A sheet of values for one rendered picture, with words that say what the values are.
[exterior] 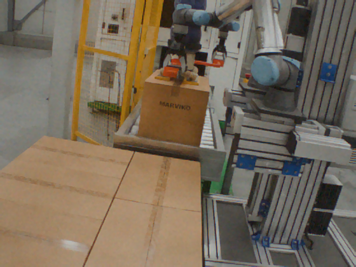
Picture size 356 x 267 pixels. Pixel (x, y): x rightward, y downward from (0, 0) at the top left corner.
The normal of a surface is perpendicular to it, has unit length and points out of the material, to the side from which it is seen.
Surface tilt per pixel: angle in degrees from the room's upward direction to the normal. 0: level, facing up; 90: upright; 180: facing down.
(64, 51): 91
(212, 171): 90
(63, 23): 90
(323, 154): 90
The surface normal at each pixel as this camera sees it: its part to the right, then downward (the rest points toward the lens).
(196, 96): -0.07, 0.29
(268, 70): -0.70, 0.24
